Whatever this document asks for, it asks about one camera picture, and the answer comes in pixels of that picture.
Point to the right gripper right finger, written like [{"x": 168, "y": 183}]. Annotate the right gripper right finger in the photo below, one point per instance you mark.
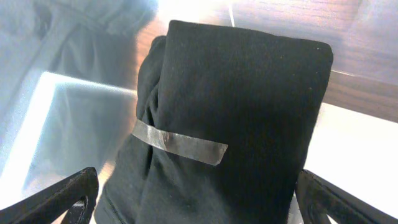
[{"x": 320, "y": 201}]

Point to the white label in bin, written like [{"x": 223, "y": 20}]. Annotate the white label in bin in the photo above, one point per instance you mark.
[{"x": 357, "y": 153}]

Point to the clear plastic storage bin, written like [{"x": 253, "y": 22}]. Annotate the clear plastic storage bin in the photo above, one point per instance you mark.
[{"x": 69, "y": 76}]

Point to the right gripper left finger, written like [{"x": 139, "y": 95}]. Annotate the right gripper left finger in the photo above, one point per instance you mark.
[{"x": 74, "y": 197}]

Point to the black taped garment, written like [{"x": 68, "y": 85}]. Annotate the black taped garment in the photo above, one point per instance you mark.
[{"x": 256, "y": 92}]

